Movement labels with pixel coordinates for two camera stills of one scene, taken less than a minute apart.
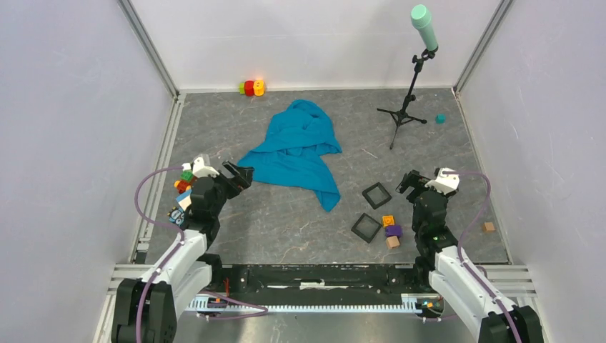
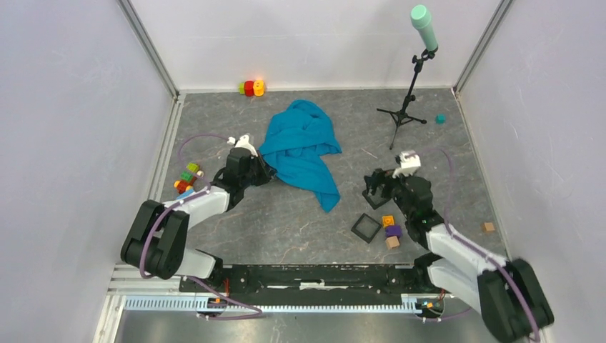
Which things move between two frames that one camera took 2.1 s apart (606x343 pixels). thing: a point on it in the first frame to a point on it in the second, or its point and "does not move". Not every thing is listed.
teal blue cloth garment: x=291 y=153 does not move
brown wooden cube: x=488 y=227 does not move
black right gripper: x=413 y=179 to x=379 y=177
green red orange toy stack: x=251 y=88 does not move
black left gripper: x=238 y=183 to x=267 y=174
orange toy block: x=388 y=220 does not move
